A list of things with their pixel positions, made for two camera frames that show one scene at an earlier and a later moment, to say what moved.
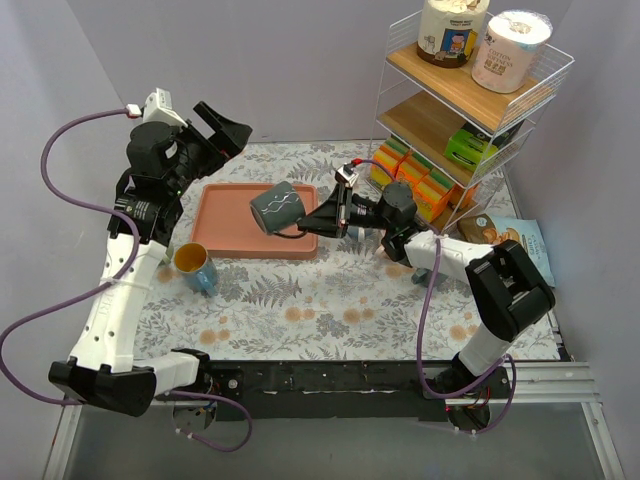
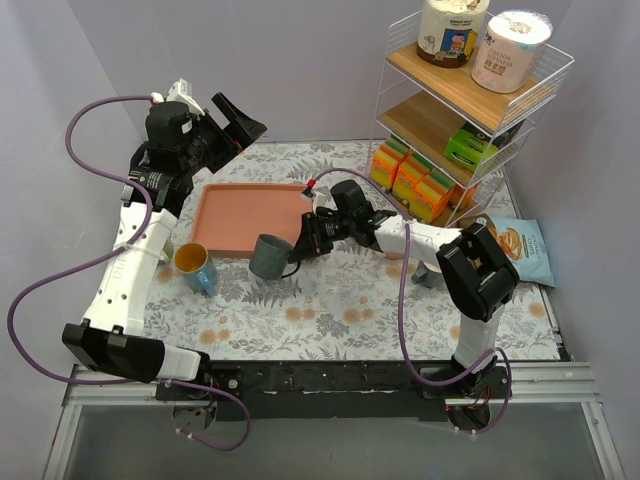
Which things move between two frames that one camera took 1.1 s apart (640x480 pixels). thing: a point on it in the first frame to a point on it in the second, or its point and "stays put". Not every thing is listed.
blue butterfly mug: [193, 263] stays put
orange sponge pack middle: [412, 170] stays put
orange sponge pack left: [390, 154] stays put
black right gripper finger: [323, 220] to [306, 247]
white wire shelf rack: [456, 98] stays put
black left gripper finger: [229, 136] to [242, 129]
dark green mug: [279, 210] to [270, 257]
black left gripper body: [206, 138] stays put
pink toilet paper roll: [504, 60] stays put
